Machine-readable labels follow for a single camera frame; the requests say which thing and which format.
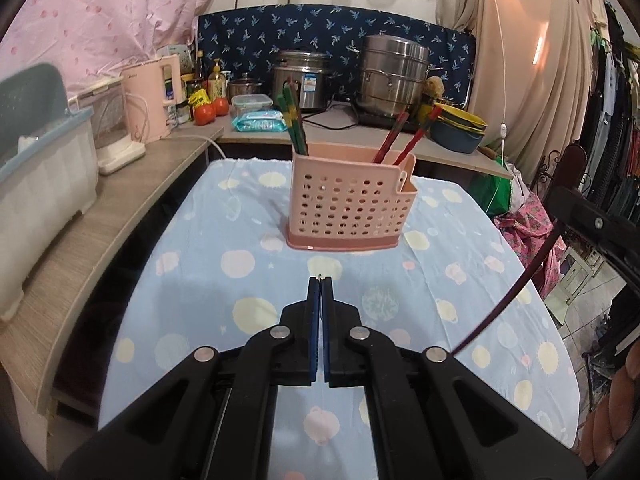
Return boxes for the green chopstick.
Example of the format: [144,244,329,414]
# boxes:
[281,82,303,156]

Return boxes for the pink perforated utensil basket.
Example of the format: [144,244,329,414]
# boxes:
[285,142,418,252]

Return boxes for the navy floral cloth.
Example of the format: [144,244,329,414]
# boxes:
[196,4,476,111]

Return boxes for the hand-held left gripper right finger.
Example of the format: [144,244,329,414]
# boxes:
[322,279,586,480]

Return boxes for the white appliance with clear lid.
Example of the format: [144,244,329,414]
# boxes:
[67,77,147,176]

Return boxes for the curved wooden counter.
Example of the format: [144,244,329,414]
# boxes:
[0,125,226,416]

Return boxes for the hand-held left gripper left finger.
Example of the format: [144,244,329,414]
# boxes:
[60,279,321,480]

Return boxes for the black induction cooktop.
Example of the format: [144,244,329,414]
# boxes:
[350,107,426,128]

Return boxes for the person's right hand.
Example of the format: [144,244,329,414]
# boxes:
[580,360,640,468]

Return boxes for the tan loofah sponge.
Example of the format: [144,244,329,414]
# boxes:
[422,77,446,107]

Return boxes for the stacked steel steamer pot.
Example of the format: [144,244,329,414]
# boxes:
[356,35,443,118]

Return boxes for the pink dotted curtain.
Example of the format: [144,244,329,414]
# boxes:
[0,0,236,93]

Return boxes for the blue basin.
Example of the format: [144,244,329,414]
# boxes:
[430,120,486,155]

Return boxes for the white dish container grey lid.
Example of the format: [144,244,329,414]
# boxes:
[0,62,101,321]

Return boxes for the hanging clothes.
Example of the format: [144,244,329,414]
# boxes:
[580,0,640,201]

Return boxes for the blue dotted tablecloth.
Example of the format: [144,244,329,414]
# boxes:
[97,157,581,480]

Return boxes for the white kettle power cable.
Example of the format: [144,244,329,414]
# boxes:
[172,134,228,160]

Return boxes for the pink electric kettle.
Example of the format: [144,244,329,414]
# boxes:
[121,55,182,143]

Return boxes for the blue wet wipes pack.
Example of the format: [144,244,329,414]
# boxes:
[231,110,287,134]

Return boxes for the black power cable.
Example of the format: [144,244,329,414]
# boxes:
[299,101,362,132]

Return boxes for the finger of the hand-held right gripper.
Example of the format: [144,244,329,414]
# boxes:
[547,187,640,262]

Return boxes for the white carton box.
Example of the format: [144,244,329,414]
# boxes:
[157,44,193,76]

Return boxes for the green cloth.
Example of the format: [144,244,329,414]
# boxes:
[470,165,513,218]

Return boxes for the clear food container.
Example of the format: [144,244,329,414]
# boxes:
[231,94,273,117]

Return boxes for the steel rice cooker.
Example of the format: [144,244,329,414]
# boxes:
[272,50,328,113]

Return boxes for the white cable with switch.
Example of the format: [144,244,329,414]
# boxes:
[487,0,511,211]

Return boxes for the dark wooden chair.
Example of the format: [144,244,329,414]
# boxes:
[554,142,590,198]

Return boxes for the pink patterned cloth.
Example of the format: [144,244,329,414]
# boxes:
[492,192,568,296]

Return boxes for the small lidded steel pot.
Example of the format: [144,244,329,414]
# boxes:
[227,74,263,98]

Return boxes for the yellow basin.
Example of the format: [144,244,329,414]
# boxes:
[434,102,488,133]

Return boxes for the beige curtain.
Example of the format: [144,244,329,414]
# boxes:
[437,0,608,196]

